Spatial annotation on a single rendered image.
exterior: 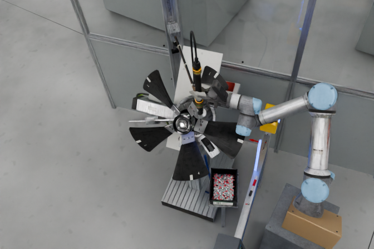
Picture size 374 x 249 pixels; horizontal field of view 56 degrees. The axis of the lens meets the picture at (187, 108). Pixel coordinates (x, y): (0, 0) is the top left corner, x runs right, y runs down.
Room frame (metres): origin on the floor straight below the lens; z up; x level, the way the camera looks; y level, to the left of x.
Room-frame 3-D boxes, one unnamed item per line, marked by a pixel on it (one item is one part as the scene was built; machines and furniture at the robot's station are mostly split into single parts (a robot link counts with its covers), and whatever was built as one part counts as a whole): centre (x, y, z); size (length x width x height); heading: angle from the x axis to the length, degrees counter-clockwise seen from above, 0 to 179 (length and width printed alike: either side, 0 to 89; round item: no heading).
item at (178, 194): (1.43, -0.04, 0.04); 0.62 x 0.46 x 0.08; 154
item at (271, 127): (1.30, -0.52, 1.02); 0.16 x 0.10 x 0.11; 154
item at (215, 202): (0.95, -0.17, 0.85); 0.22 x 0.17 x 0.07; 170
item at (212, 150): (1.19, -0.13, 0.98); 0.20 x 0.16 x 0.20; 154
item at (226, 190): (0.95, -0.17, 0.83); 0.19 x 0.14 x 0.04; 170
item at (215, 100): (1.14, -0.17, 1.48); 0.12 x 0.08 x 0.09; 64
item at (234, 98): (1.11, -0.24, 1.49); 0.08 x 0.05 x 0.08; 154
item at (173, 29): (1.81, 0.03, 1.39); 0.10 x 0.07 x 0.08; 9
